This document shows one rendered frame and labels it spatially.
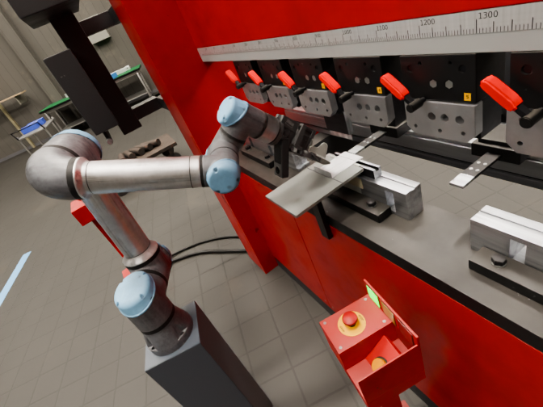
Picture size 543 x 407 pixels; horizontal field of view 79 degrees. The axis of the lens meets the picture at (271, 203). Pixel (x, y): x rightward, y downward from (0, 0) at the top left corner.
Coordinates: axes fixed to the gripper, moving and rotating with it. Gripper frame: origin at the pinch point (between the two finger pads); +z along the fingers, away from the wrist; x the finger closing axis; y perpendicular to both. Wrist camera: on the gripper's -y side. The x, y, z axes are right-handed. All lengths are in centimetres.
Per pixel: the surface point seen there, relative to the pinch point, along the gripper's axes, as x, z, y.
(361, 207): -12.2, 12.3, -7.9
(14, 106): 1112, -156, -161
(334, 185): -7.8, 2.4, -4.8
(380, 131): 1.5, 21.1, 18.1
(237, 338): 57, 46, -108
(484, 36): -46, -20, 25
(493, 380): -55, 32, -33
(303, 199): -4.4, -3.8, -12.1
